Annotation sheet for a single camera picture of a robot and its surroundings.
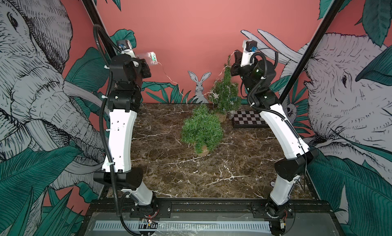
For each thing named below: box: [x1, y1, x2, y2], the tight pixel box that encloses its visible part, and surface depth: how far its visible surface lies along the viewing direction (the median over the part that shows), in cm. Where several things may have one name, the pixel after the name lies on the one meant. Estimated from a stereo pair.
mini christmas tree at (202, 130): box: [180, 104, 224, 157], surface depth 76 cm
